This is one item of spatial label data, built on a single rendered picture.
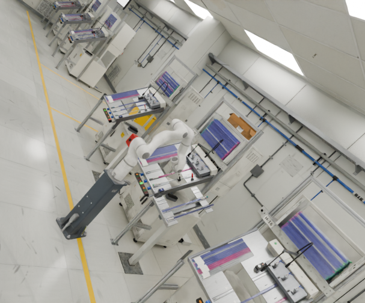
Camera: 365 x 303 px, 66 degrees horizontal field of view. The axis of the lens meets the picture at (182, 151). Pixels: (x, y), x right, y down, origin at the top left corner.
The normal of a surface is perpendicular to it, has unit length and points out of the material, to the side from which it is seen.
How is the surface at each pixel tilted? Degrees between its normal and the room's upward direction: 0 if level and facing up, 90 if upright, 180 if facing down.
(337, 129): 90
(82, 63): 90
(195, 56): 90
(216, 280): 44
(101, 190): 90
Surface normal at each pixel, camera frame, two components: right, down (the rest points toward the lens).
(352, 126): -0.61, -0.37
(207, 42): 0.44, 0.59
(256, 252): 0.05, -0.77
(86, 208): -0.43, -0.14
